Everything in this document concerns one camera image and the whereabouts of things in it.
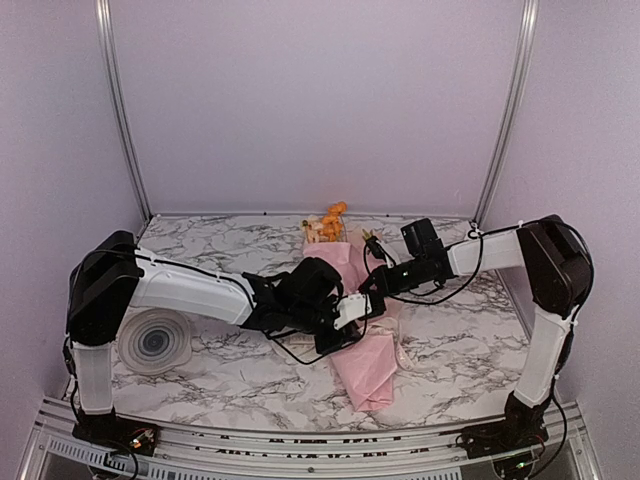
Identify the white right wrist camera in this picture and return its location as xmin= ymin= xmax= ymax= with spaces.
xmin=365 ymin=235 xmax=400 ymax=267

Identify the peach fake flower stem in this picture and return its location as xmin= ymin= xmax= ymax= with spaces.
xmin=301 ymin=215 xmax=325 ymax=244

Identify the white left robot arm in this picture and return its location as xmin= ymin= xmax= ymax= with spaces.
xmin=66 ymin=230 xmax=385 ymax=445

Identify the aluminium frame post left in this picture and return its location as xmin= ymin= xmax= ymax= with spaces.
xmin=95 ymin=0 xmax=153 ymax=222

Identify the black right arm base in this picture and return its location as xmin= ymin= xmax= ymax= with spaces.
xmin=455 ymin=392 xmax=551 ymax=459

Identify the aluminium frame post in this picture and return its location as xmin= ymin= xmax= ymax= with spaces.
xmin=95 ymin=0 xmax=153 ymax=222
xmin=473 ymin=0 xmax=540 ymax=225

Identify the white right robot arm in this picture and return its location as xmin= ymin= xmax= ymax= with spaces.
xmin=360 ymin=215 xmax=595 ymax=408

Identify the pink wrapping paper sheet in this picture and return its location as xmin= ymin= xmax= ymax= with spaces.
xmin=303 ymin=242 xmax=400 ymax=412

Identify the orange fake flower stem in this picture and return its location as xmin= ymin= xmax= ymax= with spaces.
xmin=320 ymin=201 xmax=348 ymax=242

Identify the cream printed ribbon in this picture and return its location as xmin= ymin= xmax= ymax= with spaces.
xmin=282 ymin=316 xmax=419 ymax=372

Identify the aluminium front rail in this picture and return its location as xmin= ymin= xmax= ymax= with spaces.
xmin=17 ymin=398 xmax=603 ymax=479

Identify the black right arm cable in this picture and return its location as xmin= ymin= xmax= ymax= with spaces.
xmin=389 ymin=224 xmax=596 ymax=321

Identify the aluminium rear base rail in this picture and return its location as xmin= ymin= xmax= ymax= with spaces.
xmin=151 ymin=209 xmax=472 ymax=221

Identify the aluminium frame post right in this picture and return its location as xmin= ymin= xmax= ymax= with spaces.
xmin=473 ymin=0 xmax=540 ymax=225

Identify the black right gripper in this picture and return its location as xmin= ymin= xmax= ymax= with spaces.
xmin=362 ymin=255 xmax=428 ymax=298

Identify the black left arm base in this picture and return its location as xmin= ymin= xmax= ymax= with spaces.
xmin=72 ymin=410 xmax=160 ymax=457

